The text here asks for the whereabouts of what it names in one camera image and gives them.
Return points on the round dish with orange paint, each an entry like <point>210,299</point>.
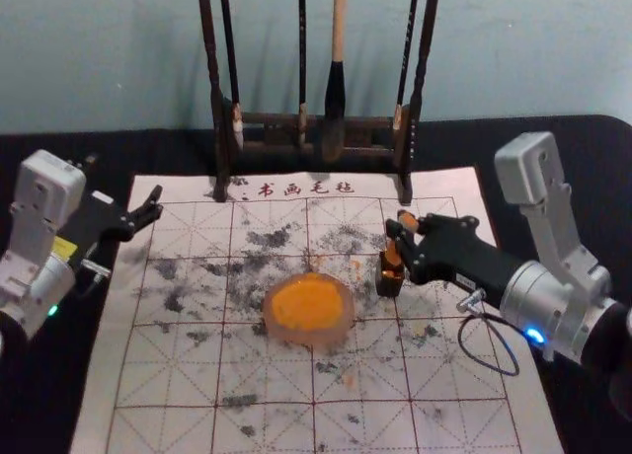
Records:
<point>308,306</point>

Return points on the dark wooden brush rack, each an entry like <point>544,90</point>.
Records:
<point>217,128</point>

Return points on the white gridded calligraphy felt mat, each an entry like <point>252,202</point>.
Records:
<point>276,404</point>

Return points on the thin black calligraphy brush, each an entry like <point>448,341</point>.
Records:
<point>302,54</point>
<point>407,54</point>
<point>230,54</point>

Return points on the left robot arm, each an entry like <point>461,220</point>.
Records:
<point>39,197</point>

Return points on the black orange-stained ink stick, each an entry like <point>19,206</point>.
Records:
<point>390,281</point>

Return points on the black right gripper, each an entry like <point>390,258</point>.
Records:
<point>459,256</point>

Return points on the black table cloth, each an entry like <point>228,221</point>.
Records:
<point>49,400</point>

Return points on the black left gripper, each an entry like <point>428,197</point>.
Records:
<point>94,224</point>

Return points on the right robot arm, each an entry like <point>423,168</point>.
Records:
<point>548,281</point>

